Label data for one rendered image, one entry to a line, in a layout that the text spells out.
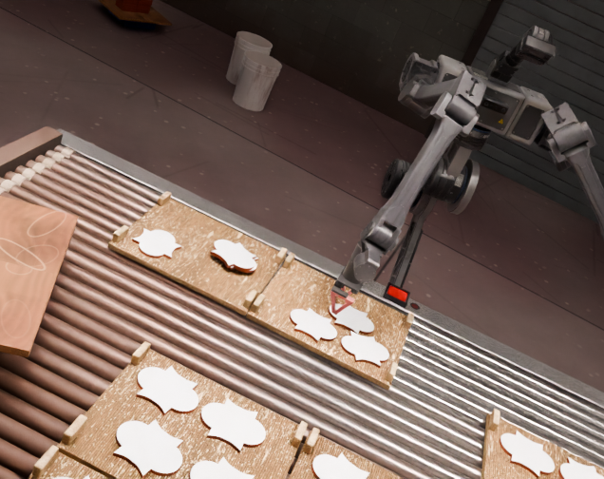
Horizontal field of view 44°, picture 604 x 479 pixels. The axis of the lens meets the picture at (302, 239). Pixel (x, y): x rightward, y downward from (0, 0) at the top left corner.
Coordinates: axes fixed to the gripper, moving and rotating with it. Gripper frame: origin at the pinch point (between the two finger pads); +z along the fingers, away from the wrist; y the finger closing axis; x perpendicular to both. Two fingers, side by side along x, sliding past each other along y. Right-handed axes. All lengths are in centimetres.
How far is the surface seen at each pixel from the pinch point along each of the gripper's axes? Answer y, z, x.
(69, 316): -50, 5, 52
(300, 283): 4.4, 3.1, 12.6
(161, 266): -19.5, 3.4, 45.5
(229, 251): -2.4, 0.4, 33.9
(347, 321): -3.6, 2.0, -4.2
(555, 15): 467, -41, -38
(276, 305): -10.9, 3.1, 14.5
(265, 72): 340, 64, 134
